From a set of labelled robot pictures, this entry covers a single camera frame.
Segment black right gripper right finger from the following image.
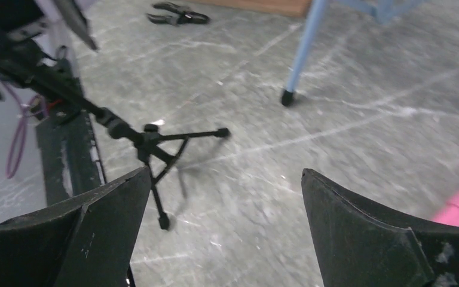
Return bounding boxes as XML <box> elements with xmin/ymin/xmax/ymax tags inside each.
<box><xmin>301</xmin><ymin>169</ymin><xmax>459</xmax><ymax>286</ymax></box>

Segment light blue music stand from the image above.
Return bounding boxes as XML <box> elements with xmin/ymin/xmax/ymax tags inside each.
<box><xmin>281</xmin><ymin>0</ymin><xmax>422</xmax><ymax>107</ymax></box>

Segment brown wooden board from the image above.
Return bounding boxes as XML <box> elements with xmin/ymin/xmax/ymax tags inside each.
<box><xmin>192</xmin><ymin>0</ymin><xmax>311</xmax><ymax>17</ymax></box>

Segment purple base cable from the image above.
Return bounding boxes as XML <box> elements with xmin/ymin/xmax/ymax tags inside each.
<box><xmin>4</xmin><ymin>83</ymin><xmax>50</xmax><ymax>180</ymax></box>

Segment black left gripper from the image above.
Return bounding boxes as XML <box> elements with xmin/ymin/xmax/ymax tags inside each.
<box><xmin>0</xmin><ymin>0</ymin><xmax>100</xmax><ymax>88</ymax></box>

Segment black tripod mic stand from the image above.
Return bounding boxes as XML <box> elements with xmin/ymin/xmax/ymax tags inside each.
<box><xmin>0</xmin><ymin>39</ymin><xmax>231</xmax><ymax>231</ymax></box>

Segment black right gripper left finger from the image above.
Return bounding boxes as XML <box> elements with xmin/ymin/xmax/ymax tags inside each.
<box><xmin>0</xmin><ymin>167</ymin><xmax>151</xmax><ymax>287</ymax></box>

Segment black pliers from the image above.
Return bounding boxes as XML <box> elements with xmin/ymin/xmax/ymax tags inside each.
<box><xmin>146</xmin><ymin>2</ymin><xmax>211</xmax><ymax>26</ymax></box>

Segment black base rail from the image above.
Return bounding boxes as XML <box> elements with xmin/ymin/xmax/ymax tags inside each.
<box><xmin>34</xmin><ymin>59</ymin><xmax>108</xmax><ymax>207</ymax></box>

